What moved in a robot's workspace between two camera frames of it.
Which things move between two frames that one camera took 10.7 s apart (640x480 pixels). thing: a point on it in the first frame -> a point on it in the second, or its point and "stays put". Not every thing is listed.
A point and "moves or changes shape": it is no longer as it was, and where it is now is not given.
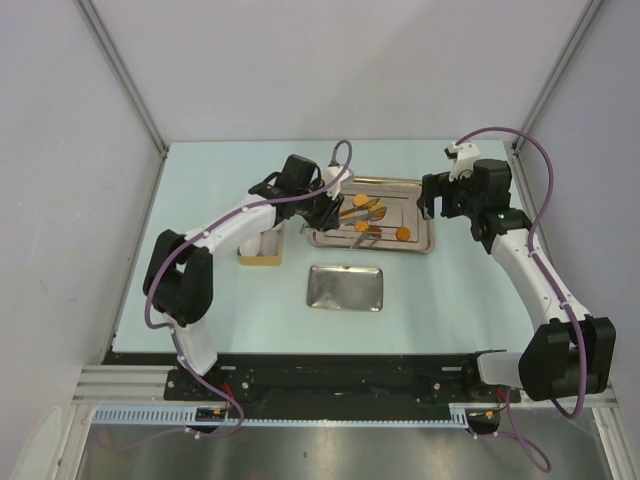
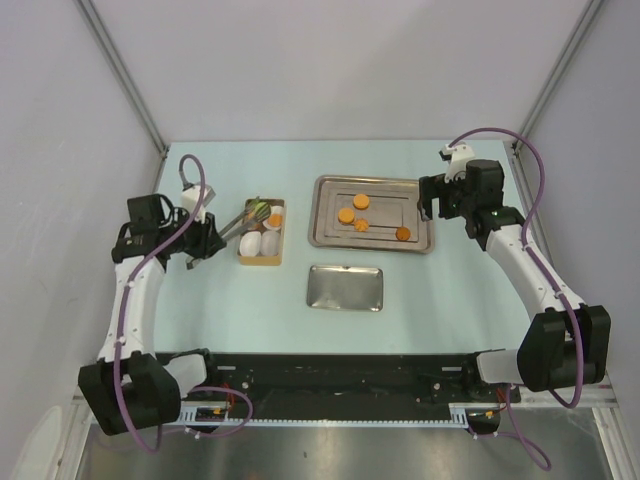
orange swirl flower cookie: (361, 226) stays put
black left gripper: (329, 217) -> (208, 240)
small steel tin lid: (345, 288) stays put
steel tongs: (357, 218) moves or changes shape
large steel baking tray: (379, 215) stays put
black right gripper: (439, 185) stays put
